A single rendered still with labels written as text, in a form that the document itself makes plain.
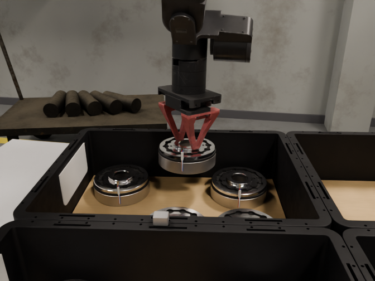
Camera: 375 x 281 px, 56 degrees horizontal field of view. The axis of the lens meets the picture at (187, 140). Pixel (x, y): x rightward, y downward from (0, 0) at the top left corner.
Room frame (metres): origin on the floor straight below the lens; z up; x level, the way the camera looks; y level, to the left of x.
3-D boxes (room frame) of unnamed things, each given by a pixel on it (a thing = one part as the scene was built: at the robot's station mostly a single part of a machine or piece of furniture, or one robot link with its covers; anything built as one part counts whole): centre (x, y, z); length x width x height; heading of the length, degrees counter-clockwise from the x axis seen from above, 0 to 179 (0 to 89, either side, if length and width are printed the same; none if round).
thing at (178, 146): (0.58, 0.00, 0.93); 0.05 x 0.05 x 0.01
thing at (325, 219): (0.50, 0.02, 0.92); 0.40 x 0.30 x 0.02; 88
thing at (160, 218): (0.35, 0.03, 0.94); 0.02 x 0.01 x 0.01; 88
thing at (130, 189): (0.58, 0.12, 0.86); 0.10 x 0.10 x 0.01
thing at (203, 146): (0.58, 0.00, 0.92); 0.10 x 0.10 x 0.01
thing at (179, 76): (0.58, 0.00, 1.05); 0.10 x 0.07 x 0.07; 36
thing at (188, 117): (0.57, -0.01, 0.97); 0.07 x 0.07 x 0.09; 36
